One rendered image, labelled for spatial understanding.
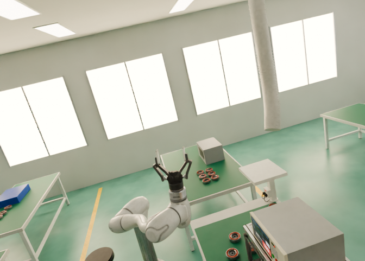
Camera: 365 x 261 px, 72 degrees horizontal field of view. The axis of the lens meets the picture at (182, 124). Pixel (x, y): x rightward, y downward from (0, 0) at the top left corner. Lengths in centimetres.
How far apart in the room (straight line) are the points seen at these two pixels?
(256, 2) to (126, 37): 367
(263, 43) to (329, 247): 186
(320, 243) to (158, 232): 99
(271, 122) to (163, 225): 177
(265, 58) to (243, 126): 409
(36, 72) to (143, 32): 242
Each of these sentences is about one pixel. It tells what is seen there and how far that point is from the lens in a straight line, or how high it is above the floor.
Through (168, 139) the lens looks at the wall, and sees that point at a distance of 623.
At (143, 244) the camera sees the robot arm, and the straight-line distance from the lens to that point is 202.
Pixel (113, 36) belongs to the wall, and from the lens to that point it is 595.
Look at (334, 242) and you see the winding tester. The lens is 186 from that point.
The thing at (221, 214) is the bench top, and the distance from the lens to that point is 298.
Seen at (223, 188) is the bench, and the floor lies 75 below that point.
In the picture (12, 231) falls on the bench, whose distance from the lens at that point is 442.
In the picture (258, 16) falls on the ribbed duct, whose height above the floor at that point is 268.
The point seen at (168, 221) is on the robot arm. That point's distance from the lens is 125.
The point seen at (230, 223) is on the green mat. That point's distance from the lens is 284.
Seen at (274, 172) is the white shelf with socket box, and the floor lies 120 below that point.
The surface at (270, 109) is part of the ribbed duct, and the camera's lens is 272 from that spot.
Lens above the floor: 252
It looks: 16 degrees down
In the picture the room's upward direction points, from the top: 14 degrees counter-clockwise
